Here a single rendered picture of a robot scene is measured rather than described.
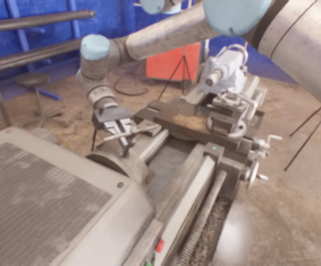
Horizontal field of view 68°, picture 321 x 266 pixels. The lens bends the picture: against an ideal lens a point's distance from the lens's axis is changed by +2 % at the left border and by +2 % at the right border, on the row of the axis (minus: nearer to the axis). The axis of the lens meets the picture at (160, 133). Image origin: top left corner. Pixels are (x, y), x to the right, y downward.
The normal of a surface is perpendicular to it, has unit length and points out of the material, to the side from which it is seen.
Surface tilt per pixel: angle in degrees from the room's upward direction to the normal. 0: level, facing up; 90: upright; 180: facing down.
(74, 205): 0
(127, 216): 45
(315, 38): 78
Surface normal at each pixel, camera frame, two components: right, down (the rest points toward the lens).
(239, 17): -0.81, 0.26
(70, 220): 0.05, -0.82
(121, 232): 0.65, -0.36
